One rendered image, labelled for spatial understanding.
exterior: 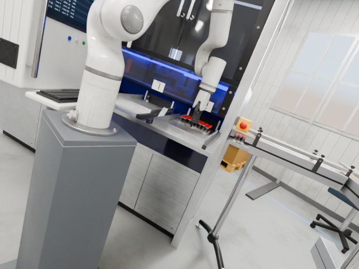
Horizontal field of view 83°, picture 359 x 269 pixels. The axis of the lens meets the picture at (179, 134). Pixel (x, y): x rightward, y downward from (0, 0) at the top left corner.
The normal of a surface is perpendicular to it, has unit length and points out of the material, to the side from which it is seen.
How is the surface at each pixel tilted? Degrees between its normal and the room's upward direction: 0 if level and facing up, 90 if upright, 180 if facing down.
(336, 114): 90
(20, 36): 90
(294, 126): 90
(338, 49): 90
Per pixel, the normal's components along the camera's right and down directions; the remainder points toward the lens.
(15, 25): -0.22, 0.20
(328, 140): -0.67, -0.03
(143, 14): 0.89, 0.12
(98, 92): 0.21, 0.35
